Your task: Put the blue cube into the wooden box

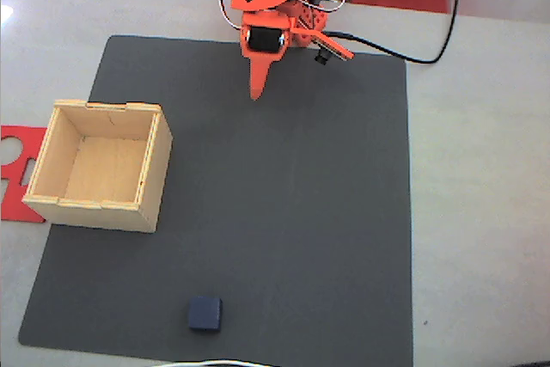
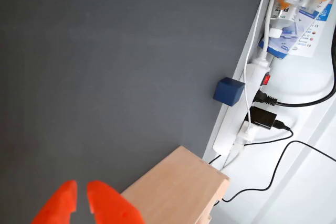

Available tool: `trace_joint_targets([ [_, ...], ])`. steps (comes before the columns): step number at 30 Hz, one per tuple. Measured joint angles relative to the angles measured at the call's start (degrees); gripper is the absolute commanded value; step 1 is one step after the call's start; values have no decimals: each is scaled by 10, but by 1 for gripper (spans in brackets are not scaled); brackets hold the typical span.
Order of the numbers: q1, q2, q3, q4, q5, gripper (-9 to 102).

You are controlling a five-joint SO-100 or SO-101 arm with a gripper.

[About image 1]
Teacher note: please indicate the open wooden box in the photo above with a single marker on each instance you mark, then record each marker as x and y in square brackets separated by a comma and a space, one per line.
[107, 169]

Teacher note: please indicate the blue cube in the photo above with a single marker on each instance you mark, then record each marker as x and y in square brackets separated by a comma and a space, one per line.
[205, 314]

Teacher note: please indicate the red flat cutout piece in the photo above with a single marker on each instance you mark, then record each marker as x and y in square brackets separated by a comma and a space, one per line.
[17, 208]

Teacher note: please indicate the orange camera mount with camera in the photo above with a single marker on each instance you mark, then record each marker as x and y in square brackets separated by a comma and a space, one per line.
[331, 47]

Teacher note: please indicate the dark grey mat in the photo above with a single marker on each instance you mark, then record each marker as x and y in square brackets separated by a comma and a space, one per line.
[279, 191]

